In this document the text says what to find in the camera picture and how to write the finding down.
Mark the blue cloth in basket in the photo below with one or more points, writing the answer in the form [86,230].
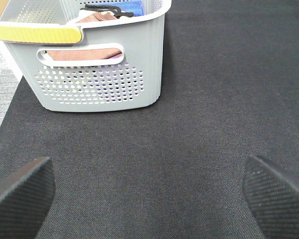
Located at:
[134,6]

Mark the brown towel in basket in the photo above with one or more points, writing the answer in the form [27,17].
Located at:
[77,55]

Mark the black fabric table mat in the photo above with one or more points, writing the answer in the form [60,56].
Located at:
[174,170]

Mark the grey perforated laundry basket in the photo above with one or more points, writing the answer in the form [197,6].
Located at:
[130,81]

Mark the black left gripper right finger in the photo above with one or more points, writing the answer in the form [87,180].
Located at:
[272,195]

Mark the white cloth in basket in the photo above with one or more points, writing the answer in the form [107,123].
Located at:
[91,15]

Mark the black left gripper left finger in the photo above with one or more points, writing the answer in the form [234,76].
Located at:
[25,199]

